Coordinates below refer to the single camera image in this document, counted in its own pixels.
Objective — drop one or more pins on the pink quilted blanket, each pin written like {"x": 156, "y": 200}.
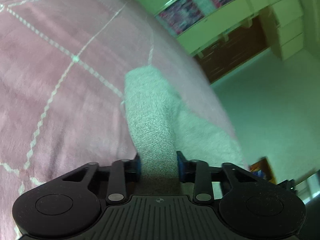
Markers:
{"x": 50, "y": 80}

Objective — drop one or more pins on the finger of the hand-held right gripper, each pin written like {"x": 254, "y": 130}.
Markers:
{"x": 288, "y": 186}

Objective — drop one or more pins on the brown wooden door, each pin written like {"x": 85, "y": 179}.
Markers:
{"x": 237, "y": 50}

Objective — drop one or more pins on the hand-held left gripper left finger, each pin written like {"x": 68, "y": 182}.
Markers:
{"x": 138, "y": 167}

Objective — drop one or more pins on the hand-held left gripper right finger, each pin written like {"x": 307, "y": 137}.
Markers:
{"x": 180, "y": 167}

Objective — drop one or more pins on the colourful box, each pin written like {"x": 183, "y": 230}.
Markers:
{"x": 262, "y": 170}

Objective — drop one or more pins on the cream bookshelf unit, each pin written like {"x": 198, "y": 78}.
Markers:
{"x": 220, "y": 18}

